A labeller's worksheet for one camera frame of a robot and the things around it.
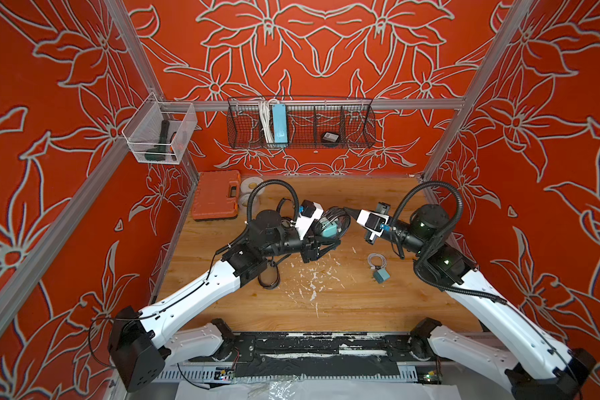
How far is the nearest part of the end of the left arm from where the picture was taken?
0.57 m

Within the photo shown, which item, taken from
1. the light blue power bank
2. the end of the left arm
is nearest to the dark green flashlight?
the light blue power bank

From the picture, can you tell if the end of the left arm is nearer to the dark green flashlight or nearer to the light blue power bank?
the light blue power bank
